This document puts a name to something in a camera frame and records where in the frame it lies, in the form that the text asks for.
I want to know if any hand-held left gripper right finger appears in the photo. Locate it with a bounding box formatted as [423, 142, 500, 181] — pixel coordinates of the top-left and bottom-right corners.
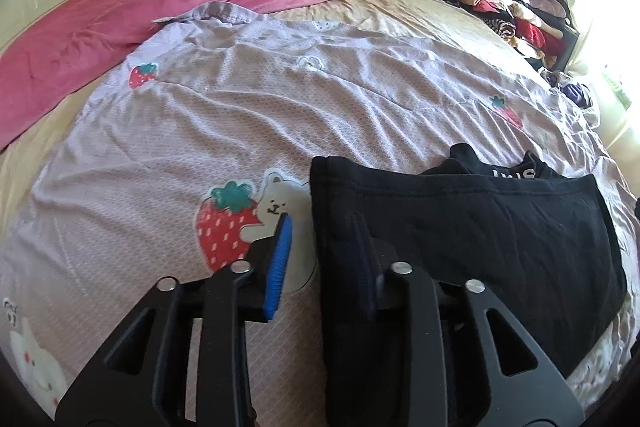
[351, 213, 586, 427]

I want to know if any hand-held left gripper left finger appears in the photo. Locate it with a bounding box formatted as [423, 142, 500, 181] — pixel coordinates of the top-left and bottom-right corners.
[55, 214, 294, 427]

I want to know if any black sweater with orange patches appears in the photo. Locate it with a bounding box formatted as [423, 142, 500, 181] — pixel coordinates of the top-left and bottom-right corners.
[309, 143, 628, 427]

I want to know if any white bag with clothes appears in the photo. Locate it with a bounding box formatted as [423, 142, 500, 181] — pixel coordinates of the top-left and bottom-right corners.
[542, 69, 601, 128]

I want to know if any pile of folded clothes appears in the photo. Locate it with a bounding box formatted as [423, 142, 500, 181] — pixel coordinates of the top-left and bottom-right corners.
[444, 0, 581, 70]

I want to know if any lilac strawberry print quilt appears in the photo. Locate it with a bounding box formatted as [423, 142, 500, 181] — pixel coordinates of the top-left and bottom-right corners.
[0, 2, 640, 410]

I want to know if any beige bed sheet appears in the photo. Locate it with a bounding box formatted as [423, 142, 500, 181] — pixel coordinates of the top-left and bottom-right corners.
[0, 0, 548, 218]

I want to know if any pink blanket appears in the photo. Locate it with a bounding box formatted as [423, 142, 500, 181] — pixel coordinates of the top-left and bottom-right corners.
[0, 0, 362, 152]

